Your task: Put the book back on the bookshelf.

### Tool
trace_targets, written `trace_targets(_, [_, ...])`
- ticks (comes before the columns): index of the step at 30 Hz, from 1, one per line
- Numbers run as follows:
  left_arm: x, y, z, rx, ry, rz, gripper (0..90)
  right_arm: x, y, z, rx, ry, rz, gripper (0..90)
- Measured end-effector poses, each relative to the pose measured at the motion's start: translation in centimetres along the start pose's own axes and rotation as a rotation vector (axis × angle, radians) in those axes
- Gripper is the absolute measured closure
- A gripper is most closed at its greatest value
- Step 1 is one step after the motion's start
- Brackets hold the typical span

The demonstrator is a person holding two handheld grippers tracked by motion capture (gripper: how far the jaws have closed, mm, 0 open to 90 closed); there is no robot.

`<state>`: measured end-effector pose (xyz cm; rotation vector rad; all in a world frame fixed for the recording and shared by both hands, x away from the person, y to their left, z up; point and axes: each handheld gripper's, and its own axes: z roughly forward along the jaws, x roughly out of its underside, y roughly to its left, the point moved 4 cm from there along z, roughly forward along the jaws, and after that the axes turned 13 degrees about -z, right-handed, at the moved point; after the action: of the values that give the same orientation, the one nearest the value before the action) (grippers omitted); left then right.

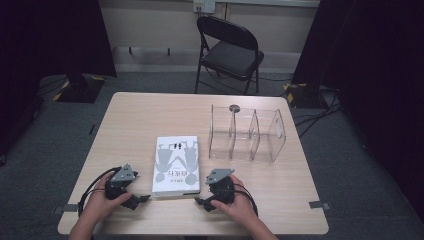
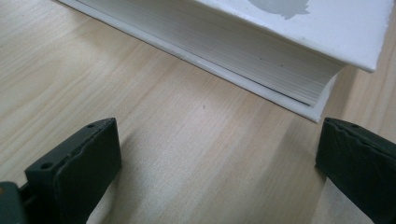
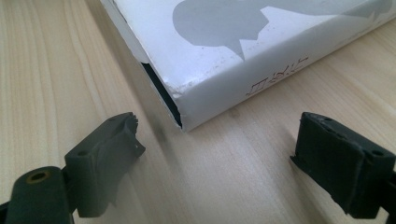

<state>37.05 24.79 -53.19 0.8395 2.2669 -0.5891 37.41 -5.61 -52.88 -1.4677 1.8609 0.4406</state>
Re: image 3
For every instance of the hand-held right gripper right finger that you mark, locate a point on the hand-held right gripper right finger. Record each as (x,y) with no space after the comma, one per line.
(342,168)

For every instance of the white book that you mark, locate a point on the white book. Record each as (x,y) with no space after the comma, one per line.
(202,59)

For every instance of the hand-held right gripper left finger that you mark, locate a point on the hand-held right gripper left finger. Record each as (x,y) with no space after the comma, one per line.
(99,161)

